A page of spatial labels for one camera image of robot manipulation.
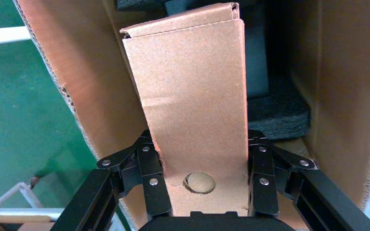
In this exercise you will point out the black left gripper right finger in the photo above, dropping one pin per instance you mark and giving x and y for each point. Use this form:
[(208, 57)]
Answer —
[(319, 197)]

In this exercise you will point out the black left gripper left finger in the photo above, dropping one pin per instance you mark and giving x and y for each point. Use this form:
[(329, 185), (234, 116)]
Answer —
[(105, 191)]

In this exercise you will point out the small cardboard box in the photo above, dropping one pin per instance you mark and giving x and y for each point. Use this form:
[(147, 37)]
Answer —
[(191, 95)]

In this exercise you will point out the large open cardboard box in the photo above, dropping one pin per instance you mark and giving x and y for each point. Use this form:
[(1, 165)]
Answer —
[(92, 79)]

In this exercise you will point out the black foam insert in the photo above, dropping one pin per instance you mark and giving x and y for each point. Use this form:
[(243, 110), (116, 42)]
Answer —
[(277, 118)]

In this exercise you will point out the white metal shelf cart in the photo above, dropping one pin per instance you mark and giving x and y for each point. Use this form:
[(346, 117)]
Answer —
[(15, 210)]

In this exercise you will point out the white metal pipe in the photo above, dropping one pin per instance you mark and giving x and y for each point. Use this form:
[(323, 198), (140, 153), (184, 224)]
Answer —
[(3, 35)]

